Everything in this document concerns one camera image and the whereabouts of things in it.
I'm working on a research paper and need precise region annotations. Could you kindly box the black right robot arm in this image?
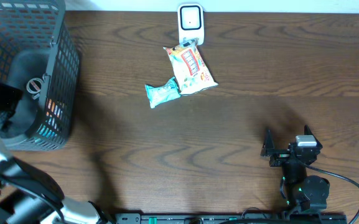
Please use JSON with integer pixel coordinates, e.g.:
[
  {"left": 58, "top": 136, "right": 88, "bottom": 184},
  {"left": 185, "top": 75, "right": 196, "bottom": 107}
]
[{"left": 261, "top": 126, "right": 330, "bottom": 219}]

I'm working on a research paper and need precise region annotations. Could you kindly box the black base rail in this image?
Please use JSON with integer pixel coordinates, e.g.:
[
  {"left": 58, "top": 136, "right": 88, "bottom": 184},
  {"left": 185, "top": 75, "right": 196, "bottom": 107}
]
[{"left": 114, "top": 212, "right": 347, "bottom": 224}]

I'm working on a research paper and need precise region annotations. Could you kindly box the green tissue pack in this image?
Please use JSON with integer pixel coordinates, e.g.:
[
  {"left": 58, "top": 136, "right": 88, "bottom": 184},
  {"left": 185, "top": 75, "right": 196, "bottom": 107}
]
[{"left": 37, "top": 124, "right": 58, "bottom": 140}]

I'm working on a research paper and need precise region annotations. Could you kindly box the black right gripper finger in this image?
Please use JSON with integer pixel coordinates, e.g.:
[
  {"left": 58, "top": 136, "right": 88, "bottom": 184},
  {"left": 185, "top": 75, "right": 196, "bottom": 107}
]
[
  {"left": 262, "top": 128, "right": 274, "bottom": 150},
  {"left": 304, "top": 125, "right": 321, "bottom": 145}
]

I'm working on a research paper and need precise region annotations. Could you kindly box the mint green snack pouch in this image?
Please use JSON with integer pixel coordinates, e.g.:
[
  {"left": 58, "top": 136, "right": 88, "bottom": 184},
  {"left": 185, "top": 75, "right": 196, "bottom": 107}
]
[{"left": 145, "top": 77, "right": 181, "bottom": 108}]

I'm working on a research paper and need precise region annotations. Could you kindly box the orange tissue pack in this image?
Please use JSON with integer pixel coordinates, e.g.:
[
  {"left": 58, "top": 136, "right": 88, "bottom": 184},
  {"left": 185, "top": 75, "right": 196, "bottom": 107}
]
[{"left": 46, "top": 99, "right": 67, "bottom": 124}]

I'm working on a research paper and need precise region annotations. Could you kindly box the white barcode scanner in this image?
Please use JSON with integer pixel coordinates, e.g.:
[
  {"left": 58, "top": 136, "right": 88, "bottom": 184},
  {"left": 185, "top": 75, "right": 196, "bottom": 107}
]
[{"left": 177, "top": 3, "right": 205, "bottom": 45}]

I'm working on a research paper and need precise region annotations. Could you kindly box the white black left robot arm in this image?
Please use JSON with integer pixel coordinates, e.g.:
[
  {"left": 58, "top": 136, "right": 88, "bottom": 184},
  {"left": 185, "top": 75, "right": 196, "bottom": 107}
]
[{"left": 0, "top": 84, "right": 114, "bottom": 224}]

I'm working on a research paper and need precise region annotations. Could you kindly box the yellow white snack bag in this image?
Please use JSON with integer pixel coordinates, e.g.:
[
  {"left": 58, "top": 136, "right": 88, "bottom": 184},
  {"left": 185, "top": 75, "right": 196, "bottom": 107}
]
[{"left": 163, "top": 38, "right": 218, "bottom": 95}]

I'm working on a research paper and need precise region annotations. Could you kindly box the dark grey plastic basket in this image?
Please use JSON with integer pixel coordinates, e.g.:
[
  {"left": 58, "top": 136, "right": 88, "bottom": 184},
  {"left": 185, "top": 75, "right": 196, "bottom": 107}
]
[{"left": 0, "top": 0, "right": 80, "bottom": 151}]

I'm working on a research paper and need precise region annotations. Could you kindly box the round green white item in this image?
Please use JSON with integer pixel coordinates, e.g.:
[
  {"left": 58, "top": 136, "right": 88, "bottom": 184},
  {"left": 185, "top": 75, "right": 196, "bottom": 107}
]
[{"left": 26, "top": 78, "right": 44, "bottom": 100}]

